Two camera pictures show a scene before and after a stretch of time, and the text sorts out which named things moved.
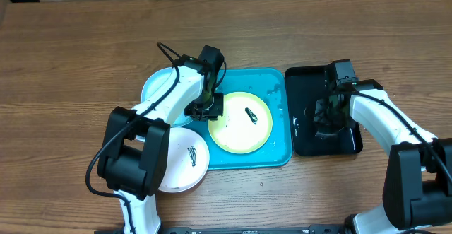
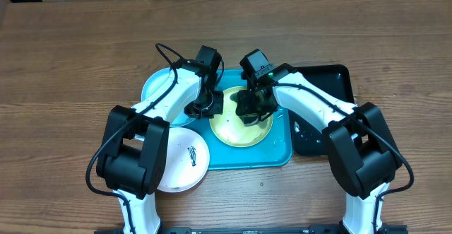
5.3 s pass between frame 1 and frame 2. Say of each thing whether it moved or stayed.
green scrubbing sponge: moved
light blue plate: stayed
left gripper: stayed
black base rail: stayed
